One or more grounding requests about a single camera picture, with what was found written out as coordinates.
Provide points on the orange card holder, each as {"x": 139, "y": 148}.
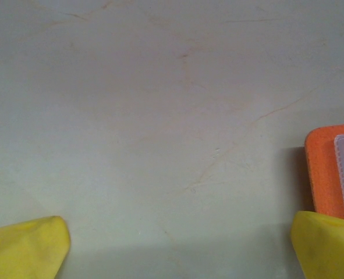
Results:
{"x": 323, "y": 174}

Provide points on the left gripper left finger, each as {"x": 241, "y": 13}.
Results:
{"x": 23, "y": 250}

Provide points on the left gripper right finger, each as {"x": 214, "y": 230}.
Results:
{"x": 326, "y": 247}

